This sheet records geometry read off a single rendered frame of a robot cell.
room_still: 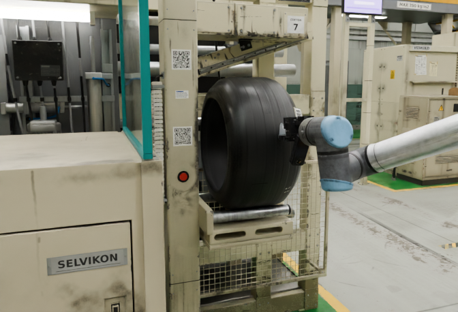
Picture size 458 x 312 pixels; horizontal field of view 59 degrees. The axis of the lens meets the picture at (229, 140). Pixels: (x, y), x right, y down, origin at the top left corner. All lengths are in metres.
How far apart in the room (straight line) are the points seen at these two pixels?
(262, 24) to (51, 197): 1.38
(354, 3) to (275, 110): 4.31
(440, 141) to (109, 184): 0.83
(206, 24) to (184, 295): 1.16
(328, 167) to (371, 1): 4.83
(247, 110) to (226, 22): 0.55
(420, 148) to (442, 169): 5.26
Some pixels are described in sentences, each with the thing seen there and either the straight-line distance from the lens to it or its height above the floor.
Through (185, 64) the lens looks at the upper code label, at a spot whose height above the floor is 1.49.
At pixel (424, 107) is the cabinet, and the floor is 1.09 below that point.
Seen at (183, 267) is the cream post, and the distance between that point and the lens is 1.71.
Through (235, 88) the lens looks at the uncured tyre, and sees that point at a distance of 1.55.
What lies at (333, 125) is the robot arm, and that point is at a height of 1.31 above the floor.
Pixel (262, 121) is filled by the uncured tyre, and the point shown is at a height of 1.28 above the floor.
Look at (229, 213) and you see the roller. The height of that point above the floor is 0.92.
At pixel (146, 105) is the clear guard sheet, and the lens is 0.81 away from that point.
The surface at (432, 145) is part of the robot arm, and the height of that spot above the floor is 1.26.
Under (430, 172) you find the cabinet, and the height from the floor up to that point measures 0.19.
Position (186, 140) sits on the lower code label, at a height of 1.20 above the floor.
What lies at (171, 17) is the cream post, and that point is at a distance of 1.56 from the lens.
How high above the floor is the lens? 1.42
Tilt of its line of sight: 8 degrees down
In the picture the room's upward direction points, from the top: straight up
